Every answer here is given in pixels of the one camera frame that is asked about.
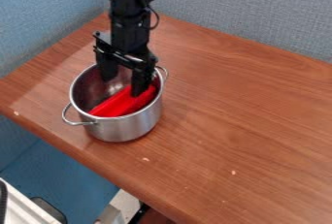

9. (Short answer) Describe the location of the stainless steel pot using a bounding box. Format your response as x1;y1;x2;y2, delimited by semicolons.
62;65;169;143

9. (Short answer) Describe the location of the red block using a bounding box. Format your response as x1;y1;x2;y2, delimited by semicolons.
88;85;157;117

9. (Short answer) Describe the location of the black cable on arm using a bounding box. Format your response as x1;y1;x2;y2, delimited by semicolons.
145;4;161;31

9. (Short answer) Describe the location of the dark chair part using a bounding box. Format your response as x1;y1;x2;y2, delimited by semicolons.
31;197;67;224

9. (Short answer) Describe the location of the table leg frame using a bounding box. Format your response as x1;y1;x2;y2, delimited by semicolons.
95;188;174;224

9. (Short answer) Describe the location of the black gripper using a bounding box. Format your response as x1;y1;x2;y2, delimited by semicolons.
94;12;157;97

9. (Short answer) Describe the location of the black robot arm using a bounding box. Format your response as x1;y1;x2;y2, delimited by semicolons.
94;0;158;97

